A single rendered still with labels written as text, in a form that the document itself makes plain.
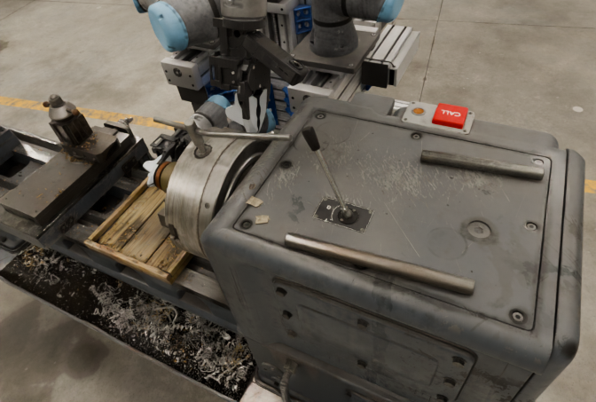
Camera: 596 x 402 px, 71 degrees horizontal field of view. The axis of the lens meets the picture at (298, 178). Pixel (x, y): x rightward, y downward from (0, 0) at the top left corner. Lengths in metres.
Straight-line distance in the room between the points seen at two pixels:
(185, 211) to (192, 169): 0.09
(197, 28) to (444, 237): 0.73
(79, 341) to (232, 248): 1.67
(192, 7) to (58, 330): 1.76
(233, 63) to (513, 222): 0.52
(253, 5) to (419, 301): 0.51
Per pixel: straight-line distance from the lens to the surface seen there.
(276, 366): 1.19
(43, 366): 2.35
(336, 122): 0.89
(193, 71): 1.48
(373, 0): 1.18
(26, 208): 1.44
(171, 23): 1.07
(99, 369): 2.20
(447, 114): 0.90
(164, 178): 1.08
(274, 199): 0.75
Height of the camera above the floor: 1.80
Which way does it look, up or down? 45 degrees down
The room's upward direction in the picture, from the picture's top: 8 degrees counter-clockwise
